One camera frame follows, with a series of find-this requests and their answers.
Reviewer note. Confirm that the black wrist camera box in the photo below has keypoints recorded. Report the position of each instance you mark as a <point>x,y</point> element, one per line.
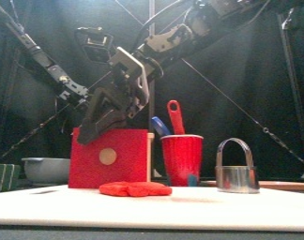
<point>94,43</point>

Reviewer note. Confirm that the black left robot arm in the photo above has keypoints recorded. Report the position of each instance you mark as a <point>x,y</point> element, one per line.
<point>42,57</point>

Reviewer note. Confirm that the white cutting board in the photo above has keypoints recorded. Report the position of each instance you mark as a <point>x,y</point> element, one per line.
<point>158,209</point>

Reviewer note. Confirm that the red plastic utensil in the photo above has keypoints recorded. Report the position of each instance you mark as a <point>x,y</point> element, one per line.
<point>176,117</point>

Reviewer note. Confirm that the wooden drawer with red front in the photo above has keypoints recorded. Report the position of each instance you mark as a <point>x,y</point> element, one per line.
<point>125,162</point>

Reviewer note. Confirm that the slim black stick tool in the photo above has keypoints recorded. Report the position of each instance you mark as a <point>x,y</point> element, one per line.
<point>46,192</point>

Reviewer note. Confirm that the red plastic cup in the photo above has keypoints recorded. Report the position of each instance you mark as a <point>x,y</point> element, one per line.
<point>181,159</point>

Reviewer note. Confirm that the vertical metal frame pole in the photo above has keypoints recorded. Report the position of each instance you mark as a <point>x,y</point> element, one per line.
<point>152,106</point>

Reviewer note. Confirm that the blue plastic utensil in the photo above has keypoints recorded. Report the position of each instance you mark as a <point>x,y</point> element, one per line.
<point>161,125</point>

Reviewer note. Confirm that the red play dough lump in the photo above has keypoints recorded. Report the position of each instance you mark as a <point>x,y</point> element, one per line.
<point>136,189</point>

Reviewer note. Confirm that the green striped block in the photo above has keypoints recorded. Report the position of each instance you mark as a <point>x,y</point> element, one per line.
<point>5,177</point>

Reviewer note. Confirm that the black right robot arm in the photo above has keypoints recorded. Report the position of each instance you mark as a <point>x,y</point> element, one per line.
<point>225,18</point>

